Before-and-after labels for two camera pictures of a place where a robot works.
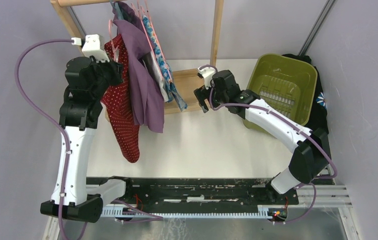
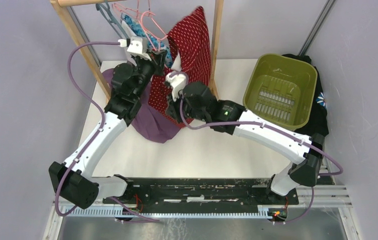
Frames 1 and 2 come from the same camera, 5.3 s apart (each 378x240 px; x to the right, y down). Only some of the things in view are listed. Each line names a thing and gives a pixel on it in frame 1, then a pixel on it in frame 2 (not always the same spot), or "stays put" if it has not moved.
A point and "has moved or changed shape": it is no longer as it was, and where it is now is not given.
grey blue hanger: [117, 8] -> [111, 21]
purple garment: [147, 101] -> [150, 124]
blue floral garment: [172, 91] has moved or changed shape
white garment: [150, 63] has moved or changed shape
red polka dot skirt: [117, 104] -> [189, 54]
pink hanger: [113, 50] -> [164, 36]
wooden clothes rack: [185, 96] stays put
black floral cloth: [320, 119] stays put
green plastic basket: [288, 86] stays put
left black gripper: [116, 68] -> [157, 63]
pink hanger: [149, 37] -> [131, 12]
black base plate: [200, 192] stays put
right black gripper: [201, 94] -> [172, 111]
